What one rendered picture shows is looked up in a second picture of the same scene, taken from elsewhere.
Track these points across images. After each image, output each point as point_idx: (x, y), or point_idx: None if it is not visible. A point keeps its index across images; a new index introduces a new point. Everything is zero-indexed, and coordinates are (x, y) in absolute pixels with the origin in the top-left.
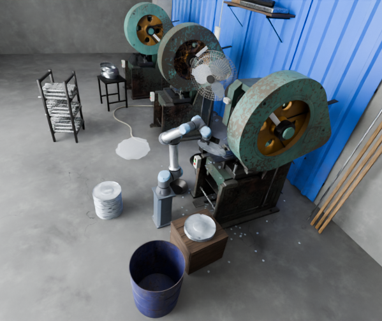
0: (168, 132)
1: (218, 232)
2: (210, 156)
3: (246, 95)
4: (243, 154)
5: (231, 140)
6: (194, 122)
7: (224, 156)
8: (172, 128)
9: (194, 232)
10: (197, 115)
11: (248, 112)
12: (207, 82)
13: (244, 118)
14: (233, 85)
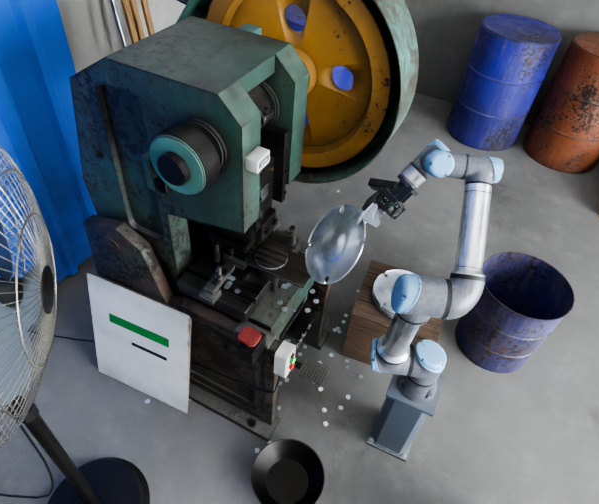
0: (482, 247)
1: (379, 273)
2: (308, 281)
3: (393, 24)
4: (385, 129)
5: (396, 128)
6: (465, 153)
7: (284, 256)
8: (421, 290)
9: None
10: (443, 152)
11: (413, 39)
12: (49, 316)
13: (414, 55)
14: (238, 112)
